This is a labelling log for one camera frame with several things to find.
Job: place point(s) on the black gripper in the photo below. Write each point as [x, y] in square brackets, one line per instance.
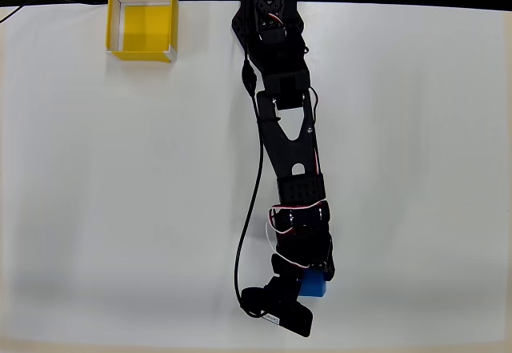
[325, 258]

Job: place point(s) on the blue cube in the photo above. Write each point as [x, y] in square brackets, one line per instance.
[314, 287]

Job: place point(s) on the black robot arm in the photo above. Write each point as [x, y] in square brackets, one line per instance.
[280, 145]

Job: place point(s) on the yellow box with white rim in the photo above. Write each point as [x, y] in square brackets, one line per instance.
[148, 25]

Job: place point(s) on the black gripper-mounted camera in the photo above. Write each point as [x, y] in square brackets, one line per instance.
[292, 313]

